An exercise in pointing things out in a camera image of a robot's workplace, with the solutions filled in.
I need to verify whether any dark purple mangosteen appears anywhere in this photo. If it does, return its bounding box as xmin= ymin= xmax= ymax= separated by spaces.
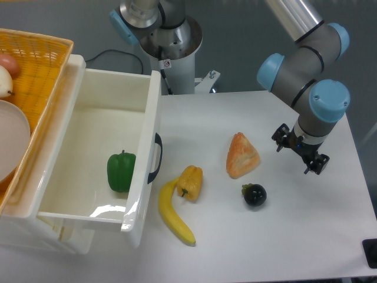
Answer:
xmin=242 ymin=183 xmax=267 ymax=207

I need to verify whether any pink plate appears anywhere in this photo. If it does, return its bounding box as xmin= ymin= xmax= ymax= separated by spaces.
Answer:
xmin=1 ymin=100 xmax=30 ymax=181

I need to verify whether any black cable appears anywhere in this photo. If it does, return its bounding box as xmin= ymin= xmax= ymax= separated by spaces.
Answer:
xmin=85 ymin=48 xmax=144 ymax=74

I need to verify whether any orange woven basket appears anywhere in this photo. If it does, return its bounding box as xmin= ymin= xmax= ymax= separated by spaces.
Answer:
xmin=1 ymin=28 xmax=74 ymax=210

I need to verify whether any red onion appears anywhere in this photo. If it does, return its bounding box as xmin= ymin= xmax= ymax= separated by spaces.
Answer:
xmin=0 ymin=54 xmax=21 ymax=78

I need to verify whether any black table corner device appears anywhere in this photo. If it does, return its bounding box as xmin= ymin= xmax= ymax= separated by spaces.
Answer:
xmin=362 ymin=238 xmax=377 ymax=269

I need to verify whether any yellow bell pepper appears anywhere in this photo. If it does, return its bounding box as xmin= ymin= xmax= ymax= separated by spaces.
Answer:
xmin=177 ymin=165 xmax=203 ymax=201

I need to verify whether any metal table clamp bracket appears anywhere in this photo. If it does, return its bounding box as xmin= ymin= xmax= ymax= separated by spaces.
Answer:
xmin=194 ymin=70 xmax=221 ymax=94

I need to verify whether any white drawer cabinet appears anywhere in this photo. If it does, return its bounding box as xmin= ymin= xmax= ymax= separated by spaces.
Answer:
xmin=1 ymin=55 xmax=94 ymax=254

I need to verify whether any white pear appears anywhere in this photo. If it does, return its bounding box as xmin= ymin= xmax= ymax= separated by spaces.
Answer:
xmin=0 ymin=66 xmax=15 ymax=98

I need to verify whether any orange triangular bread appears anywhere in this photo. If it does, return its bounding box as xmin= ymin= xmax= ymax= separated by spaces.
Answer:
xmin=226 ymin=132 xmax=260 ymax=179

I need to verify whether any white top drawer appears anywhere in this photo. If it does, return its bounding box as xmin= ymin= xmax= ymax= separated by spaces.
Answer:
xmin=35 ymin=68 xmax=162 ymax=249

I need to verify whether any black drawer handle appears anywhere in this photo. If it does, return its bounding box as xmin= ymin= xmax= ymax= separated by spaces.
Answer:
xmin=147 ymin=133 xmax=163 ymax=184

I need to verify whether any yellow banana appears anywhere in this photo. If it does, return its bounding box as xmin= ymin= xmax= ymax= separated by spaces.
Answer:
xmin=158 ymin=178 xmax=196 ymax=246

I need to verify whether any green bell pepper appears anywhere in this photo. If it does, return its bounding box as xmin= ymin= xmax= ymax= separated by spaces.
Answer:
xmin=107 ymin=150 xmax=136 ymax=193

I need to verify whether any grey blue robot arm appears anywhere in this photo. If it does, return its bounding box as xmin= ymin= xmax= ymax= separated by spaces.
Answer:
xmin=110 ymin=1 xmax=350 ymax=174

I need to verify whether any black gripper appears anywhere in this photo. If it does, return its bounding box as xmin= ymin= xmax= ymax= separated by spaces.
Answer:
xmin=272 ymin=123 xmax=330 ymax=175

